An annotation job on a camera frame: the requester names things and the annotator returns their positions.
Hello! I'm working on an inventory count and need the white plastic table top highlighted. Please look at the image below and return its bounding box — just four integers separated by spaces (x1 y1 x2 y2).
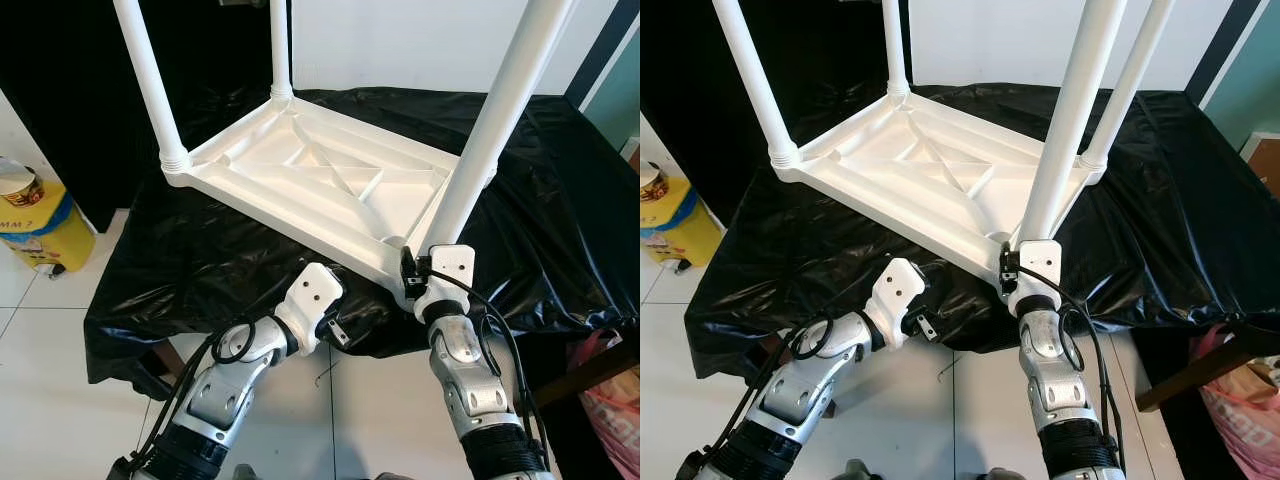
770 90 1106 301
160 95 496 311

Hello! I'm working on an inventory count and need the black plastic table cover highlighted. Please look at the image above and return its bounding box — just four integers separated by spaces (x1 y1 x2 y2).
685 83 1280 359
85 88 641 386

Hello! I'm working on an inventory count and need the pink patterned bag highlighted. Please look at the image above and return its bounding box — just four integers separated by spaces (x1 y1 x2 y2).
1190 325 1280 480
565 330 641 480

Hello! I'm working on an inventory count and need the yellow storage box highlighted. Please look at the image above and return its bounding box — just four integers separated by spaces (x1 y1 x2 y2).
640 178 721 271
0 180 98 273

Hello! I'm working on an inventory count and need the white instant noodle cup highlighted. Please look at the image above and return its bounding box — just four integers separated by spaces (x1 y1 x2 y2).
640 160 671 203
0 157 46 208

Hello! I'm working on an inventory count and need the black door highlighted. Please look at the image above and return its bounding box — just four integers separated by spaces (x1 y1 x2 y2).
0 0 293 231
640 0 909 221

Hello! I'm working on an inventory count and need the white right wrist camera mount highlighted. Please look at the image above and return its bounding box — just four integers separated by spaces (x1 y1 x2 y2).
1008 240 1063 318
412 243 476 323

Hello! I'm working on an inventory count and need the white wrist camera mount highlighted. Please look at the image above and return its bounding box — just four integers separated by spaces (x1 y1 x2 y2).
412 243 476 323
870 257 926 351
275 263 346 356
1008 240 1063 318

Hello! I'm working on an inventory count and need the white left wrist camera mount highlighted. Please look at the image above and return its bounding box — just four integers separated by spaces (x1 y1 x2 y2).
870 257 926 351
275 263 346 356

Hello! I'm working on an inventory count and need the dark door frame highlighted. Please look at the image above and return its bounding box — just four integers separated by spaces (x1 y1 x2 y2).
1185 0 1261 106
565 0 641 109

